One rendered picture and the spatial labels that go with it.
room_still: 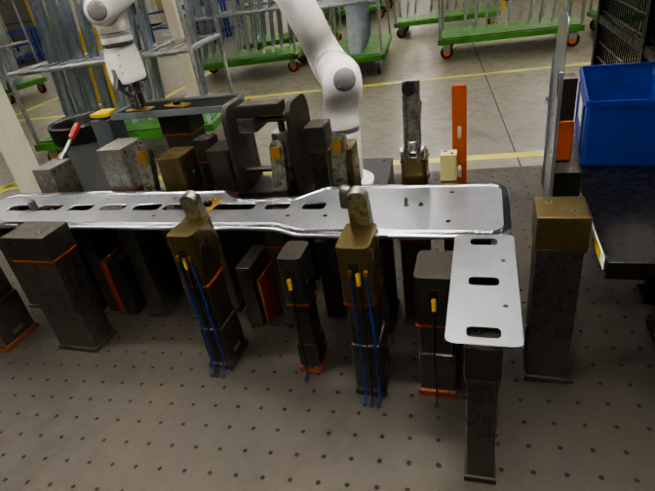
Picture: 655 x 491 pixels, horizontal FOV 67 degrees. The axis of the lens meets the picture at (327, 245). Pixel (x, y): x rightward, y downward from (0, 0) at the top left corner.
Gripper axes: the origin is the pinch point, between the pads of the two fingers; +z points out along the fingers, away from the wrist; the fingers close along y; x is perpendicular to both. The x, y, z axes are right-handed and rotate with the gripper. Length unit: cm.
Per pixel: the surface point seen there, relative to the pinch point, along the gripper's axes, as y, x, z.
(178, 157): 16.8, 24.5, 10.7
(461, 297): 50, 101, 19
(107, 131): 3.7, -12.0, 7.8
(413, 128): 6, 83, 7
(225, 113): 12.5, 39.0, 1.1
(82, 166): -121, -195, 74
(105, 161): 20.4, 2.6, 10.7
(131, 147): 15.2, 7.6, 8.8
